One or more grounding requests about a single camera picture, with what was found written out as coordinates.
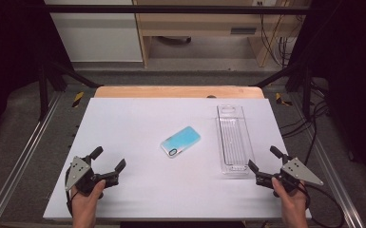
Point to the light wooden desk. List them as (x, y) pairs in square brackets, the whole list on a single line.
[(202, 27)]

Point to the black curtain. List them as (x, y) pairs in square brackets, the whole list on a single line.
[(351, 63), (9, 47)]

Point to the black frame strut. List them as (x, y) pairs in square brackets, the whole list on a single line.
[(44, 91), (304, 85)]

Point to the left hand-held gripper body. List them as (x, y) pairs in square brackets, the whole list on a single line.
[(82, 177)]

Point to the person's left hand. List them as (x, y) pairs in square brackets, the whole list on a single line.
[(85, 204)]

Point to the yellow black tape strip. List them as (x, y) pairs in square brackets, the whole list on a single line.
[(280, 99), (78, 99)]

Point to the white cabinet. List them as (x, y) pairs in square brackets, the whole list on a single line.
[(98, 34)]

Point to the black horizontal frame bar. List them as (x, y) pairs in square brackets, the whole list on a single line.
[(171, 9)]

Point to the translucent blue phone case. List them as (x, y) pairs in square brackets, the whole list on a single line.
[(181, 141)]

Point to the white board sheet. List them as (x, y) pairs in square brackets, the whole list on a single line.
[(139, 126)]

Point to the clear plastic tray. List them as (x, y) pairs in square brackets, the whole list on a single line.
[(234, 139)]

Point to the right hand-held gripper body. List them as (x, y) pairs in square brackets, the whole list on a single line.
[(298, 172)]

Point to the person's right hand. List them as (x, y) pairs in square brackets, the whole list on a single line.
[(293, 204)]

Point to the aluminium floor rail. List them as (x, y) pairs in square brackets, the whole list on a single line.
[(332, 171), (19, 161)]

